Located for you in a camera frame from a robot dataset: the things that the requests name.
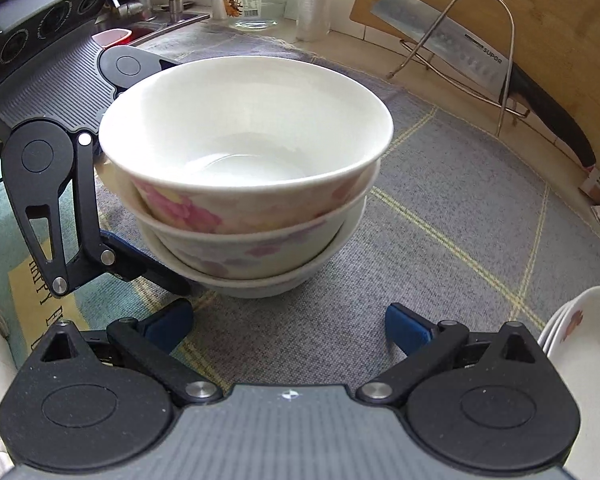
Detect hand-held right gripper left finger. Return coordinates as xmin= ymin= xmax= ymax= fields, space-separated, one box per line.
xmin=39 ymin=298 xmax=224 ymax=407

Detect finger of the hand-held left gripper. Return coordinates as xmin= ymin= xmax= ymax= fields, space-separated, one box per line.
xmin=22 ymin=130 xmax=192 ymax=298
xmin=145 ymin=55 xmax=182 ymax=72

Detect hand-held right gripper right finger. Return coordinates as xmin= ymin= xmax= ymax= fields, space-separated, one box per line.
xmin=356 ymin=303 xmax=539 ymax=404

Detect plain white bowl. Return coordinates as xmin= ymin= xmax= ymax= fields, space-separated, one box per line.
xmin=142 ymin=195 xmax=368 ymax=300

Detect white bowl pink flowers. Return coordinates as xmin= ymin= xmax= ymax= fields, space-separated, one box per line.
xmin=98 ymin=56 xmax=395 ymax=235

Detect white bowl purple flowers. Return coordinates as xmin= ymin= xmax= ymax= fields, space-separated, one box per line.
xmin=97 ymin=160 xmax=381 ymax=281

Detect small white flower plate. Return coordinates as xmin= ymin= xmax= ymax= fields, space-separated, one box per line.
xmin=547 ymin=286 xmax=600 ymax=480

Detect metal sink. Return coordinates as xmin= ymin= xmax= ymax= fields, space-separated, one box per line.
xmin=92 ymin=5 xmax=212 ymax=48

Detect red plastic container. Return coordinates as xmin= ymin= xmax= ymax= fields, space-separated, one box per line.
xmin=92 ymin=29 xmax=132 ymax=48

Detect grey checked table mat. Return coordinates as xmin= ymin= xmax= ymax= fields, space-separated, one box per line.
xmin=95 ymin=22 xmax=600 ymax=391

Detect stack of clear plastic cups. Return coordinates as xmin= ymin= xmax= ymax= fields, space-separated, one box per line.
xmin=296 ymin=0 xmax=333 ymax=42

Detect bamboo cutting board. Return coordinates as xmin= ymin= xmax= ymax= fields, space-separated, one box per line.
xmin=350 ymin=0 xmax=600 ymax=201

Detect black handled kitchen cleaver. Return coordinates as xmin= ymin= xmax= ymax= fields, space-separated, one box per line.
xmin=370 ymin=0 xmax=597 ymax=168

